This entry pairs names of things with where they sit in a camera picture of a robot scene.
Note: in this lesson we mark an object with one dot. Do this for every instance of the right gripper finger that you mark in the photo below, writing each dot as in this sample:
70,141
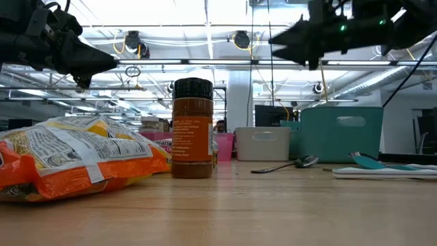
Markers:
293,36
295,54

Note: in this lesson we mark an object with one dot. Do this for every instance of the small grey plastic bin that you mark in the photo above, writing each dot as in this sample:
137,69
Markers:
263,147

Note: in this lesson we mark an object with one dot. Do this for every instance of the pink plastic tray bin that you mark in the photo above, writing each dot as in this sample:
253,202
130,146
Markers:
225,147

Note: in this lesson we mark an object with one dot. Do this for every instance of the white-lid spice jar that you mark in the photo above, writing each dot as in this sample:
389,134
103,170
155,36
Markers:
152,123

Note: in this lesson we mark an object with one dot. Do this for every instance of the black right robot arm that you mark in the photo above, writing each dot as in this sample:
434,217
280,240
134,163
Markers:
409,30

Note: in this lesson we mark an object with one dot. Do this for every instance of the dark metal spoon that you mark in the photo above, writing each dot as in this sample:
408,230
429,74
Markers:
307,160

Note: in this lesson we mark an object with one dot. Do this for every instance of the white pillar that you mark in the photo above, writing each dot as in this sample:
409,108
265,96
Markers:
239,102

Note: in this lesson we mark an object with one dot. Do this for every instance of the silver ventilation duct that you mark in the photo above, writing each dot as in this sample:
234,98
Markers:
392,77

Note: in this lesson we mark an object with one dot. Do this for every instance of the small black monitor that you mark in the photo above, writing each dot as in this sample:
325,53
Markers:
20,124

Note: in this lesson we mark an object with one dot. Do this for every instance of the black office chair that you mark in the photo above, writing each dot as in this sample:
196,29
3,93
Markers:
430,130

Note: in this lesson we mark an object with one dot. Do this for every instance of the teal plastic bin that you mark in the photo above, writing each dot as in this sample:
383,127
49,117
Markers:
327,140

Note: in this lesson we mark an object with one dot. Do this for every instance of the orange ramen packet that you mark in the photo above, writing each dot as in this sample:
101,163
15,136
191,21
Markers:
85,177

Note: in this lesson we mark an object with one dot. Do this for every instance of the silver iridescent fork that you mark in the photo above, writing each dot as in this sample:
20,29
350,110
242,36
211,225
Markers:
423,166

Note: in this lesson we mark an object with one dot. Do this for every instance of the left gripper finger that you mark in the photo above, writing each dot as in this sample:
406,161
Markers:
83,75
85,56

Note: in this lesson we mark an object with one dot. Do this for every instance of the black metal stand frame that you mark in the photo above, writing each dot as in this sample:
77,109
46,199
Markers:
225,102

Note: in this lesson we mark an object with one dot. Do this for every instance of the person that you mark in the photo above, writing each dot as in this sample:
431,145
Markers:
221,126

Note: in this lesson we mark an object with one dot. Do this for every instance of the small rainbow spoon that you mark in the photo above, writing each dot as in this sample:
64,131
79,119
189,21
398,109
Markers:
327,169

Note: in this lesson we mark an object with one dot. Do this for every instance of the black-lid orange spice jar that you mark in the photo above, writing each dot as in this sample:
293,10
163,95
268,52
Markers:
191,136

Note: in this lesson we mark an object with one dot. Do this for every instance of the brown stick packet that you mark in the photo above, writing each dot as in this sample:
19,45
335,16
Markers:
166,125

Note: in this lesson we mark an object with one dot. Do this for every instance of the long ceiling light strip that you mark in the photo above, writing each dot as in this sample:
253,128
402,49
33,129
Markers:
218,61

